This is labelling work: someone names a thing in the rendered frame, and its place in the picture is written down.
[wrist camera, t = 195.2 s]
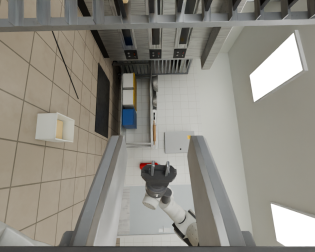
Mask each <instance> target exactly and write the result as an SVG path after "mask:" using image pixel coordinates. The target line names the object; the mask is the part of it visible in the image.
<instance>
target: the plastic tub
mask: <svg viewBox="0 0 315 252"><path fill-rule="evenodd" d="M74 126H75V120H74V119H71V118H69V117H67V116H65V115H63V114H60V113H58V112H56V113H38V114H37V124H36V134H35V139H36V140H43V141H50V142H56V143H58V142H72V143H73V142H74Z"/></svg>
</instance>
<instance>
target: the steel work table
mask: <svg viewBox="0 0 315 252"><path fill-rule="evenodd" d="M132 65H149V76H136V77H135V78H136V79H149V86H150V136H151V142H129V143H126V135H127V129H126V128H125V127H124V126H123V125H122V122H123V109H125V108H124V106H123V90H124V88H123V74H125V71H124V68H123V66H132ZM112 66H121V77H118V79H121V100H120V136H124V137H125V143H126V145H147V146H127V147H126V148H152V149H158V126H157V107H156V106H154V105H153V97H155V96H157V92H156V91H155V90H154V89H153V87H152V79H153V77H155V76H152V64H151V60H149V62H132V63H112ZM153 110H155V116H156V124H155V128H156V141H155V145H154V141H153Z"/></svg>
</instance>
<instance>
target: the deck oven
mask: <svg viewBox="0 0 315 252"><path fill-rule="evenodd" d="M246 2H247V0H241V2H240V3H239V5H238V7H237V13H241V11H242V9H243V7H244V5H245V4H246ZM130 3H131V16H140V15H149V6H148V0H130ZM77 5H78V7H79V9H80V11H81V13H82V15H83V17H92V16H93V2H92V0H77ZM210 8H211V14H221V13H229V12H228V0H212V3H211V5H210ZM175 14H176V12H175V0H157V15H175ZM184 14H202V0H184ZM120 15H121V10H120V7H119V3H118V0H104V16H120ZM232 28H233V26H221V27H181V28H141V29H101V30H90V31H91V33H92V35H93V37H94V39H95V41H96V43H97V45H98V47H99V49H100V51H101V53H102V55H103V57H104V58H110V60H111V61H132V60H170V59H200V61H201V69H202V70H210V68H211V66H212V64H213V63H214V61H215V59H216V57H217V55H218V53H219V52H220V50H221V48H222V46H223V44H224V42H225V40H226V39H227V37H228V35H229V33H230V31H231V29H232Z"/></svg>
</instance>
